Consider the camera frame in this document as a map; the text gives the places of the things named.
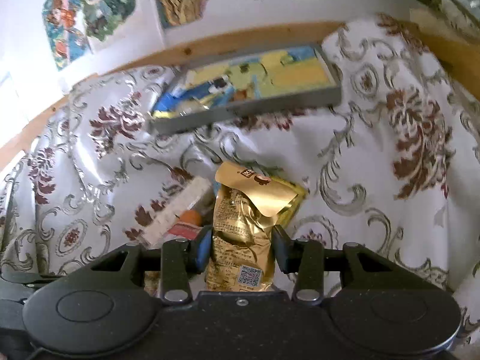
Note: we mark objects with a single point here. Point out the anime girl poster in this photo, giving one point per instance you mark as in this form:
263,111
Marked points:
64,25

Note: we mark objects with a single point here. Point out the white rice cracker pack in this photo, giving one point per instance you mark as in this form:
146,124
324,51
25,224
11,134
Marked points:
197,195

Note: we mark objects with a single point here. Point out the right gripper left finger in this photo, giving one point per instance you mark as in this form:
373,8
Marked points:
180,260

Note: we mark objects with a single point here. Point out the light blue snack packet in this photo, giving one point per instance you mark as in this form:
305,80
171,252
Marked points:
216,186

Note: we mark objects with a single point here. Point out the grey tray with painting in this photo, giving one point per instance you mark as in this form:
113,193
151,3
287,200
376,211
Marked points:
265,81

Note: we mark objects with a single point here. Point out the red black snack packet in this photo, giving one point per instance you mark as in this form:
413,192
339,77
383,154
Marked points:
182,230

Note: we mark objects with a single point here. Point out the orange tangerine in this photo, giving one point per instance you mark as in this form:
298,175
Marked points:
191,217

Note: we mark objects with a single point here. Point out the yellow snack packet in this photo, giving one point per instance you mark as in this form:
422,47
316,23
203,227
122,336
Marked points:
288,212

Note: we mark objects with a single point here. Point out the white wall pipe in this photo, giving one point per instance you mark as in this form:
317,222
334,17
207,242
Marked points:
154,24

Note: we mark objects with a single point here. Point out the floral white bedsheet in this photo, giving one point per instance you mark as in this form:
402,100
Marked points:
395,166

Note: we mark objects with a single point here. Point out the gold snack bag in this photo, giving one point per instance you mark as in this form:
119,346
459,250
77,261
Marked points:
245,212

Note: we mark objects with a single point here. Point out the blue clear snack bag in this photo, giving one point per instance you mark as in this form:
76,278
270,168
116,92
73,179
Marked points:
181,101

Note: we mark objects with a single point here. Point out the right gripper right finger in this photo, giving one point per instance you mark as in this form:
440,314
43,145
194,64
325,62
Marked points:
305,259

